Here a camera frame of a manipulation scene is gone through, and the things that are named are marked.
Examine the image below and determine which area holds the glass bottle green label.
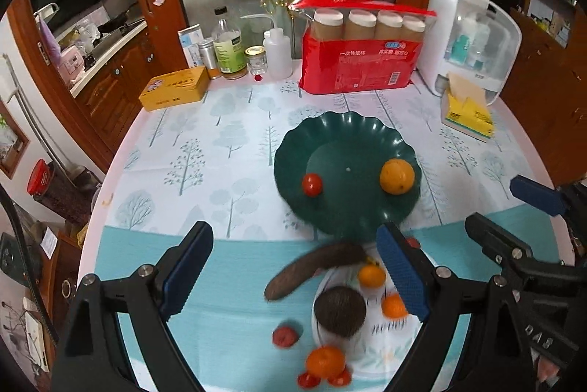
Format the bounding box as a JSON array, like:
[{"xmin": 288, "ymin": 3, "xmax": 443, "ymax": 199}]
[{"xmin": 212, "ymin": 6, "xmax": 248, "ymax": 80}]

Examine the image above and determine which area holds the red lidded container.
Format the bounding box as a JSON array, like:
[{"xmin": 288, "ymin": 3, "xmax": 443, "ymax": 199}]
[{"xmin": 27, "ymin": 159, "xmax": 99, "ymax": 226}]

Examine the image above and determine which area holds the red cherry tomato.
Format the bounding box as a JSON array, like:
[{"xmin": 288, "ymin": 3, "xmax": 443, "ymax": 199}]
[
  {"xmin": 302, "ymin": 172, "xmax": 323, "ymax": 197},
  {"xmin": 327, "ymin": 368, "xmax": 352, "ymax": 387},
  {"xmin": 296, "ymin": 371, "xmax": 321, "ymax": 390}
]

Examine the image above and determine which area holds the large yellow orange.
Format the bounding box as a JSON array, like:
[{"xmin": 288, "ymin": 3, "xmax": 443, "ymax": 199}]
[{"xmin": 379, "ymin": 159, "xmax": 415, "ymax": 195}]

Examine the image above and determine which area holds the yellow cardboard box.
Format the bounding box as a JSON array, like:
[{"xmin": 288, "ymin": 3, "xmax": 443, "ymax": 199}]
[{"xmin": 138, "ymin": 65, "xmax": 210, "ymax": 111}]

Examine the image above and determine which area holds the silver metal can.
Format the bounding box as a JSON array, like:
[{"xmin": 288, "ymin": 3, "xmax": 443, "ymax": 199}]
[{"xmin": 198, "ymin": 37, "xmax": 222, "ymax": 79}]

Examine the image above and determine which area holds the round white printed placemat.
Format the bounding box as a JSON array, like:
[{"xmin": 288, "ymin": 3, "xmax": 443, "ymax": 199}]
[{"xmin": 311, "ymin": 265, "xmax": 421, "ymax": 381}]

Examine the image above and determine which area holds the small red lychee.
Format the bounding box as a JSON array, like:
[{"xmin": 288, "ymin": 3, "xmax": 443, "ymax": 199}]
[{"xmin": 406, "ymin": 237, "xmax": 421, "ymax": 249}]

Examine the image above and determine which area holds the small orange tangerine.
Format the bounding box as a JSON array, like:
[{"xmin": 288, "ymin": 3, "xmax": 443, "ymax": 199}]
[{"xmin": 381, "ymin": 293, "xmax": 409, "ymax": 319}]

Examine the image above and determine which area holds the white squeeze bottle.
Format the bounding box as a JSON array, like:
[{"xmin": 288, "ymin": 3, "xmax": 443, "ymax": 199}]
[{"xmin": 241, "ymin": 14, "xmax": 294, "ymax": 81}]

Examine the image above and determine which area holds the small yellow-orange kumquat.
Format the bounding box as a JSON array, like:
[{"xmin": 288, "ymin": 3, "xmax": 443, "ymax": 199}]
[{"xmin": 357, "ymin": 264, "xmax": 386, "ymax": 289}]

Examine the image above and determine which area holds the dark green scalloped plate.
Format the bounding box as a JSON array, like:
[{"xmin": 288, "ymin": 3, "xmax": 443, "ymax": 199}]
[{"xmin": 274, "ymin": 112, "xmax": 422, "ymax": 243}]

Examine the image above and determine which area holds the tree pattern tablecloth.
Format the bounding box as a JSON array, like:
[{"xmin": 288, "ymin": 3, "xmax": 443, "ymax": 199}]
[{"xmin": 80, "ymin": 79, "xmax": 573, "ymax": 391}]

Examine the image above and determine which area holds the small glass jar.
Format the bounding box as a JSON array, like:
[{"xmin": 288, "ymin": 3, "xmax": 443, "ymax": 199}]
[{"xmin": 245, "ymin": 45, "xmax": 268, "ymax": 76}]

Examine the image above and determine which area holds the red paper cup package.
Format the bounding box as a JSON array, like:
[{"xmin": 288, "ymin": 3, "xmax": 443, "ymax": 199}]
[{"xmin": 288, "ymin": 0, "xmax": 437, "ymax": 95}]

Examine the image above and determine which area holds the white blue carton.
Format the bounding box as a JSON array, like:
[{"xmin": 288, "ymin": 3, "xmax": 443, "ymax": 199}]
[{"xmin": 178, "ymin": 23, "xmax": 204, "ymax": 67}]

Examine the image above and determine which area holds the dark overripe banana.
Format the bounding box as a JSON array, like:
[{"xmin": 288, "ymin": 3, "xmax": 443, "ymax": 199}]
[{"xmin": 264, "ymin": 241, "xmax": 367, "ymax": 302}]

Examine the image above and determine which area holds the white cosmetics storage box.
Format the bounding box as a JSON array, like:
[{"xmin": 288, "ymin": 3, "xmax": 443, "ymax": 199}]
[{"xmin": 417, "ymin": 0, "xmax": 522, "ymax": 105}]

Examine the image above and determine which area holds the dark avocado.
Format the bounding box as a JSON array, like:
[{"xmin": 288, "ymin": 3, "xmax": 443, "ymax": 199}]
[{"xmin": 313, "ymin": 286, "xmax": 367, "ymax": 338}]

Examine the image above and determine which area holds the orange mandarin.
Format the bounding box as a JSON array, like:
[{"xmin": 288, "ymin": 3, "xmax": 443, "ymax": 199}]
[{"xmin": 306, "ymin": 345, "xmax": 346, "ymax": 379}]

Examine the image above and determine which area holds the yellow tissue pack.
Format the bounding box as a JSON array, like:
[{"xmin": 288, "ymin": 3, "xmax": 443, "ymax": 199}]
[{"xmin": 441, "ymin": 73, "xmax": 495, "ymax": 142}]

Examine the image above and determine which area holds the wrinkled red passion fruit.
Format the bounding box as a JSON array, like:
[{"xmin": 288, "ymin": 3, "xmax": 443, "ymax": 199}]
[{"xmin": 271, "ymin": 326, "xmax": 299, "ymax": 348}]

